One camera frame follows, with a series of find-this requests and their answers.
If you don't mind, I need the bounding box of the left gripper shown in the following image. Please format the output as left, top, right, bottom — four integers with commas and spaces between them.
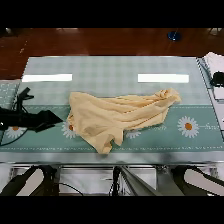
31, 109, 64, 133

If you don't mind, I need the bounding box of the yellow T-shirt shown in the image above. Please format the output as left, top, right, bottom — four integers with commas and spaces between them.
66, 87, 182, 155

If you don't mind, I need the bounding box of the blue round object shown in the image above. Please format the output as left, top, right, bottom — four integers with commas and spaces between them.
167, 30, 183, 42

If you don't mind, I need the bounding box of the white garment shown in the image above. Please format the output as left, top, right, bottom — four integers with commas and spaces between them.
202, 51, 224, 78

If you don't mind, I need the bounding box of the black cable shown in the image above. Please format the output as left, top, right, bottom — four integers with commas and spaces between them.
0, 127, 28, 147
55, 181, 85, 197

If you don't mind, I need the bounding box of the silver frame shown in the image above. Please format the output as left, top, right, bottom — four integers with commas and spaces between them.
0, 161, 224, 197

